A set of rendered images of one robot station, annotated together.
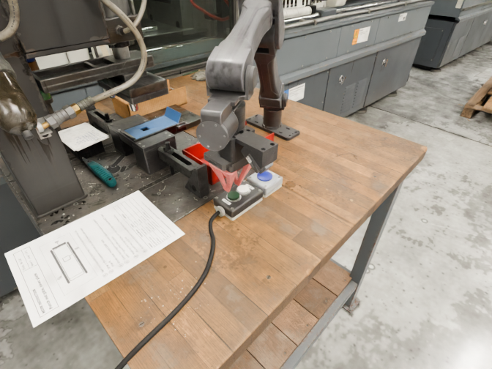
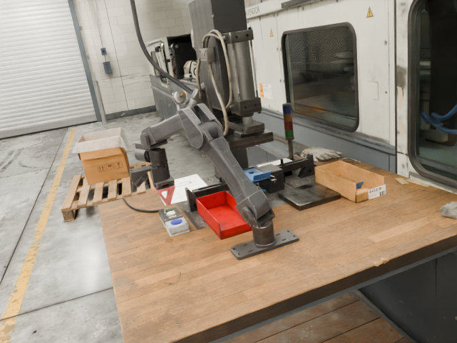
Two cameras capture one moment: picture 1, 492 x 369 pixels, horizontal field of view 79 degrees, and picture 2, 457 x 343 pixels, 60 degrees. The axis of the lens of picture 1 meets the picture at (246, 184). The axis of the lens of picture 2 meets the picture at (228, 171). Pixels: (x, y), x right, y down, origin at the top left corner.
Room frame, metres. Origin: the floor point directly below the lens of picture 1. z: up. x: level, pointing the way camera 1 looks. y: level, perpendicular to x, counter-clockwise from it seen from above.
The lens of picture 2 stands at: (1.35, -1.05, 1.49)
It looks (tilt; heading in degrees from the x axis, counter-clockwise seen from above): 18 degrees down; 117
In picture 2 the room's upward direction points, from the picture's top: 8 degrees counter-clockwise
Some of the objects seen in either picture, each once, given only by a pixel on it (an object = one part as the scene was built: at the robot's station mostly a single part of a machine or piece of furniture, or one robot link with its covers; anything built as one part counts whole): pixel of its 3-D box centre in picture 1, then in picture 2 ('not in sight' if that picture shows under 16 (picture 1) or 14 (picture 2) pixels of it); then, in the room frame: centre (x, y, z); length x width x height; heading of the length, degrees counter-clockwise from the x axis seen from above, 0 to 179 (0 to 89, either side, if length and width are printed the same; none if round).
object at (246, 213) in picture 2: (273, 99); (257, 213); (0.93, -0.09, 1.00); 0.09 x 0.06 x 0.06; 74
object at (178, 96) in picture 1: (150, 99); (347, 180); (1.12, 0.37, 0.93); 0.25 x 0.13 x 0.08; 136
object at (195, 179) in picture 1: (195, 176); (196, 197); (0.60, 0.13, 0.95); 0.06 x 0.03 x 0.09; 46
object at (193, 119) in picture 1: (170, 119); (308, 195); (0.99, 0.27, 0.91); 0.17 x 0.16 x 0.02; 46
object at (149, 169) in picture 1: (143, 143); (255, 183); (0.77, 0.30, 0.94); 0.20 x 0.10 x 0.07; 46
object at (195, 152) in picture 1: (230, 149); (223, 212); (0.75, 0.05, 0.93); 0.25 x 0.12 x 0.06; 136
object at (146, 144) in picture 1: (140, 130); (254, 173); (0.77, 0.30, 0.98); 0.20 x 0.10 x 0.01; 46
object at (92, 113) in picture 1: (105, 124); (291, 168); (0.87, 0.45, 0.95); 0.15 x 0.03 x 0.10; 46
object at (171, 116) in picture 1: (153, 121); (254, 171); (0.79, 0.27, 1.00); 0.15 x 0.07 x 0.03; 136
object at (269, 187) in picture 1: (264, 185); (177, 230); (0.62, -0.05, 0.90); 0.07 x 0.07 x 0.06; 46
